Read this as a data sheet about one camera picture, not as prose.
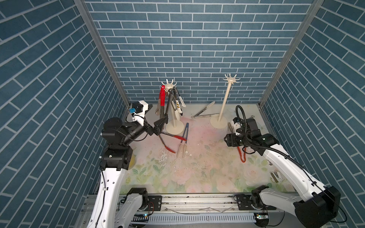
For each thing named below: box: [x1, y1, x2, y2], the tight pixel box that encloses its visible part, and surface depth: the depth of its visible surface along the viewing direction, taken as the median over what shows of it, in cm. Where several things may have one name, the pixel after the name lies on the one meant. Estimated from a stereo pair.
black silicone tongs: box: [164, 87, 178, 124], surface depth 78 cm
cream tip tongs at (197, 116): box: [191, 100, 216, 119], surface depth 114 cm
